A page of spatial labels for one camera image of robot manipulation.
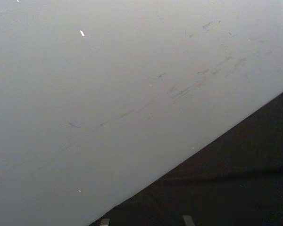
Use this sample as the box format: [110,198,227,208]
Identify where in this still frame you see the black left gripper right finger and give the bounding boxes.
[182,214,195,226]

